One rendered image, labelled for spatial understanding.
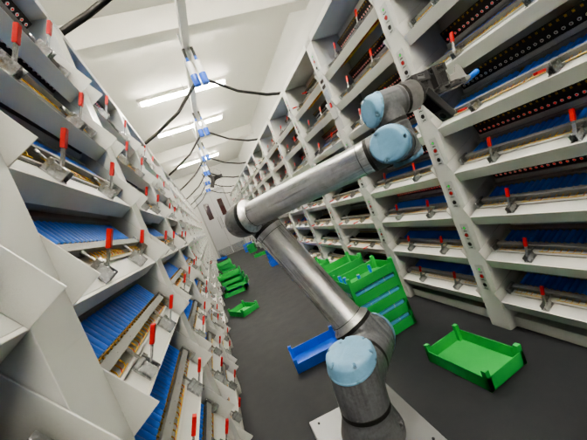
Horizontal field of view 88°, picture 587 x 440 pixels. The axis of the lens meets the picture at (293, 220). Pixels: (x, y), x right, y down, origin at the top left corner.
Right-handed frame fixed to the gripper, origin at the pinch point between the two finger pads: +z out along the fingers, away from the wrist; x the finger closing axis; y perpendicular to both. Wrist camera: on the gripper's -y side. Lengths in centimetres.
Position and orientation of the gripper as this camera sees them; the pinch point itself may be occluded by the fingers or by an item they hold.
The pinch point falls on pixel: (465, 81)
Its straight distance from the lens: 117.8
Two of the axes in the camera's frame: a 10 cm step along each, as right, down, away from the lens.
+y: -4.1, -9.1, -0.8
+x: -2.7, 0.4, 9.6
